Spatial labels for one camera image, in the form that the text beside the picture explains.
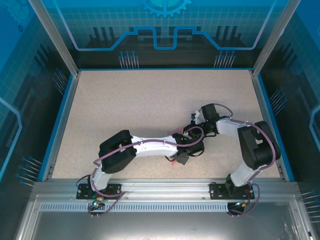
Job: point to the pink cloth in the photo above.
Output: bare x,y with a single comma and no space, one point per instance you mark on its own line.
177,130

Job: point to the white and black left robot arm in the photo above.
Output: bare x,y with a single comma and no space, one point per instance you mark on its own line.
155,147

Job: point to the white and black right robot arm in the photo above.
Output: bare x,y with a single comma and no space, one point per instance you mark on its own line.
230,127

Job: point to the aluminium mounting beam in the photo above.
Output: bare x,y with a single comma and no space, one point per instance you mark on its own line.
162,188

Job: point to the blue table edge strip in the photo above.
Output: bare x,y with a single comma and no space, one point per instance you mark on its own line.
55,125
274,125

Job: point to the grey metal tray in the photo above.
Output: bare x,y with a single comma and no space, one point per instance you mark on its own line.
162,225

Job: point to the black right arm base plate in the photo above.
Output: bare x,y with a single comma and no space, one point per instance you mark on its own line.
215,191

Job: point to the aluminium side rail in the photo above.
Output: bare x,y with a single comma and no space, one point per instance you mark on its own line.
267,125
62,125

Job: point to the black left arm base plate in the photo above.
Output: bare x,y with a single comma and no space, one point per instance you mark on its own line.
80,196

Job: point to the aluminium frame post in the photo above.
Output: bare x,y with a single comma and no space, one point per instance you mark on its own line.
272,37
56,37

